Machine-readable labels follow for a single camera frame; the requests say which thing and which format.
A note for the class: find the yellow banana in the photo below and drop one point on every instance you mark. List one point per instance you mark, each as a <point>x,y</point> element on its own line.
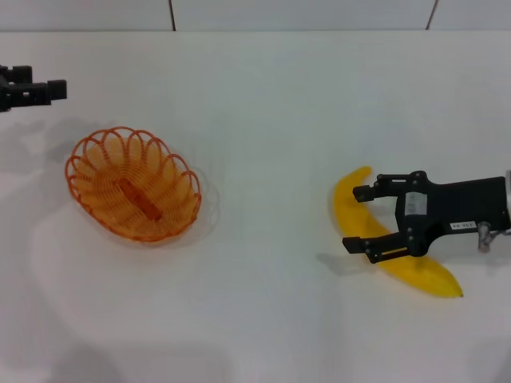
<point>351,211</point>

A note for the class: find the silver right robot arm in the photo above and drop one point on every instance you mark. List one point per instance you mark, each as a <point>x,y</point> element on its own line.
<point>508,199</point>

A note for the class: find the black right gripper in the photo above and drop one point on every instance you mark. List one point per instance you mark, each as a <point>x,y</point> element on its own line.
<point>459,203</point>

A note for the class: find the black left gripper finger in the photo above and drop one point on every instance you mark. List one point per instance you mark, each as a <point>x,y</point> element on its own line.
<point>18,73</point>
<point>36,93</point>

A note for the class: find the orange woven plastic basket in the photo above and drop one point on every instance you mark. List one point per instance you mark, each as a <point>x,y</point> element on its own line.
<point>131,187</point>

